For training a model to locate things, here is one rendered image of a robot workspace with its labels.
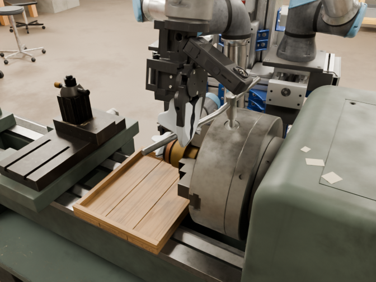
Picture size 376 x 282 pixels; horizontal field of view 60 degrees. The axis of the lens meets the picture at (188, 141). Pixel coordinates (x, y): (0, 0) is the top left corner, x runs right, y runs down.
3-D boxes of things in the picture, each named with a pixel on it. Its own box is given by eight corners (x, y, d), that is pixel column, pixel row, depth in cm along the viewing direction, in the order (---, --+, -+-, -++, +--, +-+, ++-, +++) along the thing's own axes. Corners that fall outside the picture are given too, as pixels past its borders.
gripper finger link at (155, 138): (142, 150, 90) (160, 135, 97) (160, 157, 88) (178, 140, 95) (141, 141, 89) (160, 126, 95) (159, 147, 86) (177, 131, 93)
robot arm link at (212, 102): (221, 114, 116) (222, 93, 112) (207, 129, 109) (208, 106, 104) (201, 109, 120) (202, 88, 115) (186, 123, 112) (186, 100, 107)
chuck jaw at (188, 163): (223, 166, 81) (201, 194, 72) (221, 182, 83) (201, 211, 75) (184, 154, 85) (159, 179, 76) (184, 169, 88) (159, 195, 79)
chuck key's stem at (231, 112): (231, 129, 76) (229, 89, 68) (239, 133, 75) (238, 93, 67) (225, 135, 75) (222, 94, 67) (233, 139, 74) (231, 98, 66)
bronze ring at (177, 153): (207, 136, 89) (177, 127, 92) (190, 154, 82) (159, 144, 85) (206, 163, 94) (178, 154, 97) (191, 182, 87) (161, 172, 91)
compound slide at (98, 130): (117, 132, 119) (115, 120, 116) (98, 146, 112) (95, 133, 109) (75, 118, 127) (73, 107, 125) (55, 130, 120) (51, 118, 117)
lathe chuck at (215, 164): (266, 169, 102) (273, 88, 80) (226, 257, 84) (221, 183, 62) (239, 161, 106) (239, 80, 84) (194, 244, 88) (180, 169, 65)
